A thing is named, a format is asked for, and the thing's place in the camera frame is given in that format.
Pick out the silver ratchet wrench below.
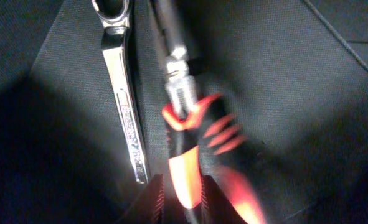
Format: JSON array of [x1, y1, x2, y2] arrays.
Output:
[[92, 0, 148, 184]]

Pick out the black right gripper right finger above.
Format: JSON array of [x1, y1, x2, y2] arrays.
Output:
[[201, 175, 246, 224]]

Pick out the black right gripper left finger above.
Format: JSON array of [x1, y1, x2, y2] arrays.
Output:
[[115, 175, 164, 224]]

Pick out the orange black long-nose pliers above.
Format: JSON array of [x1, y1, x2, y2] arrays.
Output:
[[148, 1, 270, 223]]

